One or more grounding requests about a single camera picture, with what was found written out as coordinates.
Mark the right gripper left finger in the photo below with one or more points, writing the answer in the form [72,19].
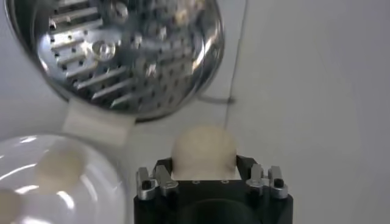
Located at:
[166,184]

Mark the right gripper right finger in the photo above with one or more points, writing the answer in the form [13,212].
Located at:
[256,182]

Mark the white steamed baozi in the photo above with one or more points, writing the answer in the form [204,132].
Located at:
[204,149]

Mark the stainless steel steamer pot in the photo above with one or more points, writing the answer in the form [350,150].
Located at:
[122,54]

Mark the white round plate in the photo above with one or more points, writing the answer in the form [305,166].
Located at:
[100,188]

